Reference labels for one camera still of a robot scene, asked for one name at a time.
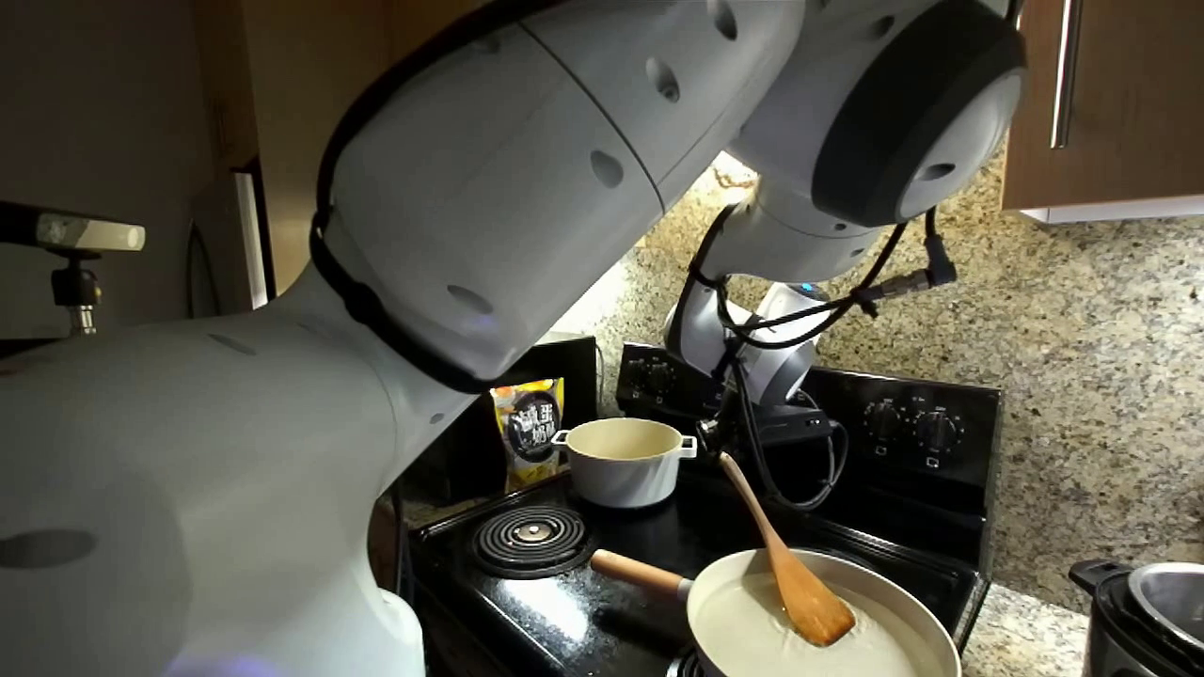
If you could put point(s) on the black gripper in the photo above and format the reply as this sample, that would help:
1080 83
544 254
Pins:
740 418

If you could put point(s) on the wooden cooking spoon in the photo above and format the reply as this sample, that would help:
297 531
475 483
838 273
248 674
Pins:
804 597

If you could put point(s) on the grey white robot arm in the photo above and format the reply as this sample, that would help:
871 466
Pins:
376 314

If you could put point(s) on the black electric stove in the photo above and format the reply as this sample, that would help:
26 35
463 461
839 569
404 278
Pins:
927 438

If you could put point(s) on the yellow black snack bag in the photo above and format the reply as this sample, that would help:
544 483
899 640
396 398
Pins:
529 436

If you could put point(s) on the black coil burner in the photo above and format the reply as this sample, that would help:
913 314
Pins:
530 535

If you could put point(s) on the black pot at right edge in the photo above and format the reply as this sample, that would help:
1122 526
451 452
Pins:
1114 640

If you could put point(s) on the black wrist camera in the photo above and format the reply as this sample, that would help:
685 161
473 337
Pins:
794 431

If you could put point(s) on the dark brown wall cabinet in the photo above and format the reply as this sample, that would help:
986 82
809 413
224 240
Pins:
1129 100

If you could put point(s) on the light-edged wooden wall cabinet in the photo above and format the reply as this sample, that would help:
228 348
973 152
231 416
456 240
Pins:
301 77

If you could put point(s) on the black camera stand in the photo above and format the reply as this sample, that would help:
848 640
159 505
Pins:
76 287

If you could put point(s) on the grey stereo camera bar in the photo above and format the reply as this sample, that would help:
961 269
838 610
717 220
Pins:
89 233

